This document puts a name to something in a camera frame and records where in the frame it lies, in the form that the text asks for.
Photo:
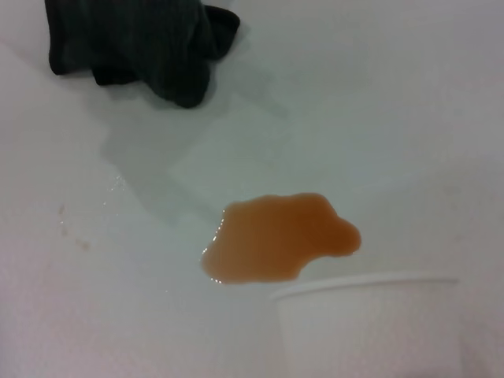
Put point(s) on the translucent plastic cup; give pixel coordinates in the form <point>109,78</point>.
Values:
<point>366,334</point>

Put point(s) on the brown liquid stain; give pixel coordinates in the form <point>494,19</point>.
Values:
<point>275,240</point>

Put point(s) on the dark cleaning rag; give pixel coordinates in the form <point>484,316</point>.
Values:
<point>138,47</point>

